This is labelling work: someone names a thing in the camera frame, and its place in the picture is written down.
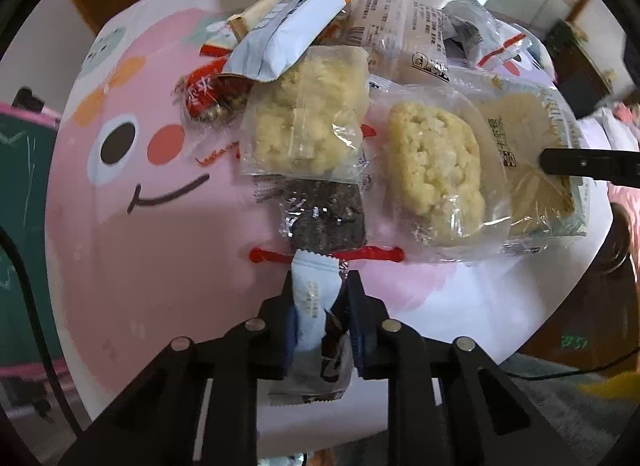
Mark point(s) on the clear black-text snack packet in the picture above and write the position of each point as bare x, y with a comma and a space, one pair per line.
400, 25

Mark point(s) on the large rice cracker packet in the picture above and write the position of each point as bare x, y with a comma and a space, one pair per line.
530, 130

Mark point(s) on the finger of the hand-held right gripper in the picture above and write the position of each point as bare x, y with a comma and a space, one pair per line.
590, 164

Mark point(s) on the grey white crumpled packet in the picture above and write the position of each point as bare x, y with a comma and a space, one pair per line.
470, 25

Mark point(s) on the square rice cracker clear packet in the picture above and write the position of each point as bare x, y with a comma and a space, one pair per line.
305, 110

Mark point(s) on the orange white snack packet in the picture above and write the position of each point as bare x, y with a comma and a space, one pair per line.
295, 25

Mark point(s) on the black clip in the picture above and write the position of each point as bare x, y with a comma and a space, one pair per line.
27, 98

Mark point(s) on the pink white bedding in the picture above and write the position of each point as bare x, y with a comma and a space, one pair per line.
625, 120

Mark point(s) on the rounded rice cracker clear packet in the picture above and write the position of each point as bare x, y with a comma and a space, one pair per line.
430, 165

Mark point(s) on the green chalkboard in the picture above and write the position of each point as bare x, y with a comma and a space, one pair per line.
20, 246

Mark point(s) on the white red snack packet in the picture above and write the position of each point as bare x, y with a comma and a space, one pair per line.
505, 45

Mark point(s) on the dark brown snack clear packet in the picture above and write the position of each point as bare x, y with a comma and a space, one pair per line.
325, 216

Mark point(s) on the white brown snack packet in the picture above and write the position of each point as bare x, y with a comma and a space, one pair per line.
312, 296

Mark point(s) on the beige brown stick packet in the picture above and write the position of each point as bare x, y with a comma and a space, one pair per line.
250, 13

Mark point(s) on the clear red-edged snack packet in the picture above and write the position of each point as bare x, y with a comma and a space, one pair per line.
375, 254

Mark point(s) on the dark wooden cabinet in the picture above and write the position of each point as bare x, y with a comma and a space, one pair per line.
575, 70

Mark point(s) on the red clear nut snack packet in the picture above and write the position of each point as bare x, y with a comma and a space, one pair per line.
205, 90

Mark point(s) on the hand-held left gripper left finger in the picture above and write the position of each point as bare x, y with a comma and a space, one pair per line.
290, 341

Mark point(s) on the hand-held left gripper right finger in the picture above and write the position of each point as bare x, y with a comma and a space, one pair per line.
356, 341

